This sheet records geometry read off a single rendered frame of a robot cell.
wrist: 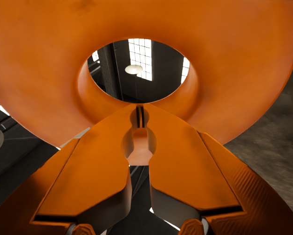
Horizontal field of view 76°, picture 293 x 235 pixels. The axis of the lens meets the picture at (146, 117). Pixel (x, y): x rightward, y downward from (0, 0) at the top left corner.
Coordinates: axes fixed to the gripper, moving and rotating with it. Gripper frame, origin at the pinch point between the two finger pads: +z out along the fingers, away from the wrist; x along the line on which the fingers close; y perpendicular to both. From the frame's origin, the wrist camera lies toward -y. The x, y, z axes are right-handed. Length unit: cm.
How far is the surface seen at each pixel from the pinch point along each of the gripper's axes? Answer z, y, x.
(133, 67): 659, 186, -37
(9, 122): 810, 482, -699
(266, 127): 22.5, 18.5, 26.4
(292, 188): 20, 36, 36
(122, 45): 895, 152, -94
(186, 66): 721, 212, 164
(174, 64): 752, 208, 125
